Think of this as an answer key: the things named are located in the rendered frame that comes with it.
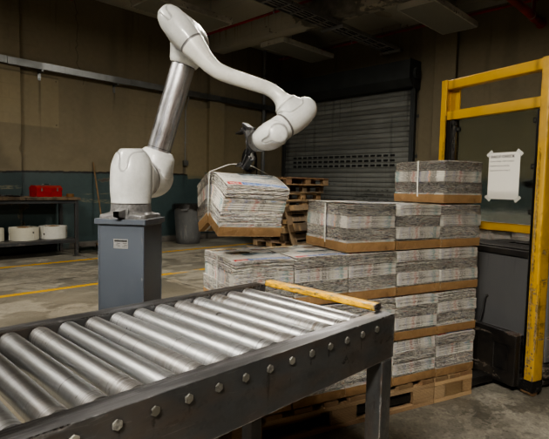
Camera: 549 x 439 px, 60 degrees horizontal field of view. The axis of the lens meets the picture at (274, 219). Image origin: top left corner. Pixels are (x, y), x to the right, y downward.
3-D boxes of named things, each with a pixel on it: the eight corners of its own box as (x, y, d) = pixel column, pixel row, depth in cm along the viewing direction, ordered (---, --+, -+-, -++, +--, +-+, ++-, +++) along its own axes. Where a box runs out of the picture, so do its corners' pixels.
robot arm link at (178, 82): (118, 192, 200) (139, 191, 222) (154, 203, 198) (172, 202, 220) (169, 10, 192) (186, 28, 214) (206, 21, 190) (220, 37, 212)
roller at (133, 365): (76, 338, 118) (76, 318, 118) (186, 400, 86) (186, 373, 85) (55, 342, 115) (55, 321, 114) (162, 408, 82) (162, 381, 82)
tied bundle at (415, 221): (349, 242, 266) (351, 201, 264) (389, 240, 280) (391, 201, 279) (397, 251, 233) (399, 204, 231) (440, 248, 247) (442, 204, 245)
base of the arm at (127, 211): (92, 219, 178) (92, 204, 177) (119, 215, 200) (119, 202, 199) (138, 220, 175) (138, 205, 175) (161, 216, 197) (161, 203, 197)
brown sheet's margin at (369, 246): (305, 243, 253) (305, 234, 253) (350, 241, 266) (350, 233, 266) (346, 253, 219) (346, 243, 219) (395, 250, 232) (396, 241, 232)
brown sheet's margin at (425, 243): (350, 241, 266) (350, 233, 266) (389, 239, 280) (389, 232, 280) (398, 250, 233) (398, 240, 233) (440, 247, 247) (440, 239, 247)
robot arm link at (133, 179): (102, 203, 182) (101, 145, 181) (123, 201, 200) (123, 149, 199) (142, 204, 180) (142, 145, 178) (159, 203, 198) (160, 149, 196)
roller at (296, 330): (200, 293, 145) (187, 300, 142) (321, 327, 113) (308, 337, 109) (204, 308, 146) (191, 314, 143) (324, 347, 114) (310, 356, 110)
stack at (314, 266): (200, 416, 233) (202, 248, 227) (386, 377, 287) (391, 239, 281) (230, 457, 199) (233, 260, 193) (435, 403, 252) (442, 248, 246)
